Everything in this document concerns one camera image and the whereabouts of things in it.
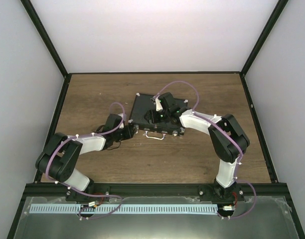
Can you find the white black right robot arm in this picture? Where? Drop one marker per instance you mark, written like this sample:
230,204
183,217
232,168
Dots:
228,138

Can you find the light blue slotted cable duct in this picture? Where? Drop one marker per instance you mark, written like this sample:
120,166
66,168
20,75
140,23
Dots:
203,209

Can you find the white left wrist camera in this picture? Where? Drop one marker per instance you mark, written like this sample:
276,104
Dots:
124,117

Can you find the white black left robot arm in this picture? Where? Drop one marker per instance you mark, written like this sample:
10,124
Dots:
59,157

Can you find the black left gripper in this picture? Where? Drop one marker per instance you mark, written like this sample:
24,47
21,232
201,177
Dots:
128,134

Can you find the black poker chip case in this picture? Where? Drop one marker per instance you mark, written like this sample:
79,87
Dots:
143,103

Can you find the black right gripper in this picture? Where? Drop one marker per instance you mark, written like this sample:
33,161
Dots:
152,118

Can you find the black front mounting rail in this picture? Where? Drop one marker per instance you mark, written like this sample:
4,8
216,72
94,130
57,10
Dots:
204,191

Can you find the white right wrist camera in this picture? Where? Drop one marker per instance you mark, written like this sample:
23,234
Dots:
158,106

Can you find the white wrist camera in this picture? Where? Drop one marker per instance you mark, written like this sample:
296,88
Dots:
158,106
124,117

